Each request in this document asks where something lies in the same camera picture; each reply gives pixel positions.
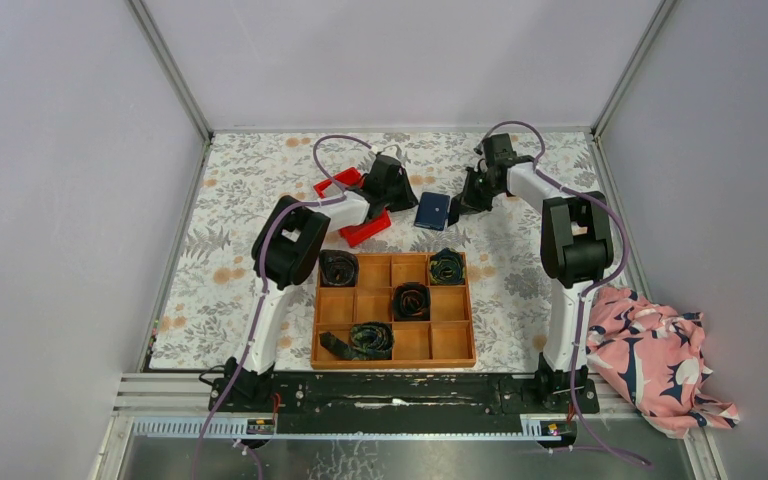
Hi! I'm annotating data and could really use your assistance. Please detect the red plastic bin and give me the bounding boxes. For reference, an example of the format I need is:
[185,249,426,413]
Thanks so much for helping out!
[313,180,391,247]

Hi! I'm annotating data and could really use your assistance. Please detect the navy blue card holder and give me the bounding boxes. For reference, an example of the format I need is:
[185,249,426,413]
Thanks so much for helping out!
[414,192,450,231]

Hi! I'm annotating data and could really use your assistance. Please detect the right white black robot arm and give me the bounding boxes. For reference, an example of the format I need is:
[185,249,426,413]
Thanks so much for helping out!
[448,133,614,412]

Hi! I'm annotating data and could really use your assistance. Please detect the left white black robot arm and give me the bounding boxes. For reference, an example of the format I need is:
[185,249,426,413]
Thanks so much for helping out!
[228,153,418,411]

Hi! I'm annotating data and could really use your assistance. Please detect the rolled dark tie top left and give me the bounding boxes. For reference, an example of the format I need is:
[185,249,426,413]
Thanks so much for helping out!
[319,249,359,288]

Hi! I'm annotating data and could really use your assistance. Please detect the rolled dark tie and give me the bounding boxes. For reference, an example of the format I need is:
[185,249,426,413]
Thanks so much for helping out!
[319,249,359,288]
[392,282,431,321]

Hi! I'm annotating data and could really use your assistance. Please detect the rolled dark tie centre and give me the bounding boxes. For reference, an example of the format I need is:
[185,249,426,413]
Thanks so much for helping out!
[392,282,431,321]

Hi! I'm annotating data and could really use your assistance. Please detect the rolled green tie bottom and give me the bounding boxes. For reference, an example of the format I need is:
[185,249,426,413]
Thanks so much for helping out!
[319,322,395,361]

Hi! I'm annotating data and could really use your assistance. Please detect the wooden compartment tray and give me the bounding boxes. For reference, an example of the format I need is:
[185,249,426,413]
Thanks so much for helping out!
[310,248,477,370]

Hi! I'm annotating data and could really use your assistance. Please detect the pink floral cloth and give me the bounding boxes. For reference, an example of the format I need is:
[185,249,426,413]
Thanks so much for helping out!
[586,286,740,439]

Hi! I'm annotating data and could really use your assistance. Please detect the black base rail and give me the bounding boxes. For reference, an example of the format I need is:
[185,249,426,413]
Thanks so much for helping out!
[208,371,600,436]

